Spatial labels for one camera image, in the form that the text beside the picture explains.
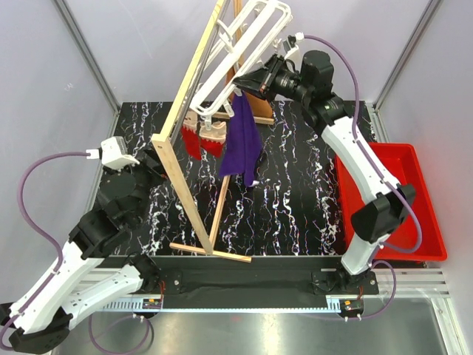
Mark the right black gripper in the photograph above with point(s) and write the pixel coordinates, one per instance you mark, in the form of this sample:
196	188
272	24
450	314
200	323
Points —
265	76

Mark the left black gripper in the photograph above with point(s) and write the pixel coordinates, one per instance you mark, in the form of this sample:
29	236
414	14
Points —
157	171

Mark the wooden hanger stand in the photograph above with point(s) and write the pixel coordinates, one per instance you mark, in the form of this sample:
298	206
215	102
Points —
163	143

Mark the pink patterned sock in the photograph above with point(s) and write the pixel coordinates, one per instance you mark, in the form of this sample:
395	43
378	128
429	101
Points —
190	136

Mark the white plastic clip hanger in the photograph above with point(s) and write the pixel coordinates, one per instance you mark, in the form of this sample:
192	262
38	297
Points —
236	47

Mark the purple sock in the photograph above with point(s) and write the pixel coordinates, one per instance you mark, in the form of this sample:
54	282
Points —
243	143

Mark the orange brown sock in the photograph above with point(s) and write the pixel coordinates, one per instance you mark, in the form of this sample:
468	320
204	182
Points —
259	107

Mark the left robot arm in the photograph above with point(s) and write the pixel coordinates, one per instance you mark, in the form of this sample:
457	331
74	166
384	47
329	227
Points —
44	317

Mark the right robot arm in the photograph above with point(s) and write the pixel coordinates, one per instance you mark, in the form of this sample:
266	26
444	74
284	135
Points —
386	200

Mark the black marble pattern mat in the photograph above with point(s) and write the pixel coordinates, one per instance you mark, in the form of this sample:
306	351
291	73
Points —
293	211

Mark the red plastic tray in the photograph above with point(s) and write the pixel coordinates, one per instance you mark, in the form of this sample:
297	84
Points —
401	160

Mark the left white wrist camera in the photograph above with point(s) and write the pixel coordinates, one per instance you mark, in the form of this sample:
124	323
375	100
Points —
113	154

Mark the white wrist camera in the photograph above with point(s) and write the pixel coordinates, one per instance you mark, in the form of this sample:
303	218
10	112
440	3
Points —
113	154
291	47

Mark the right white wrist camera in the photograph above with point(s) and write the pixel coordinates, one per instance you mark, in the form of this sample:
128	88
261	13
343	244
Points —
291	47

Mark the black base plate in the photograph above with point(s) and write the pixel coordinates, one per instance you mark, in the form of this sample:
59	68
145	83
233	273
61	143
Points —
212	283

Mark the white slotted cable duct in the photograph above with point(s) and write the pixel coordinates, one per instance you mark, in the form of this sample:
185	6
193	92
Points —
124	304

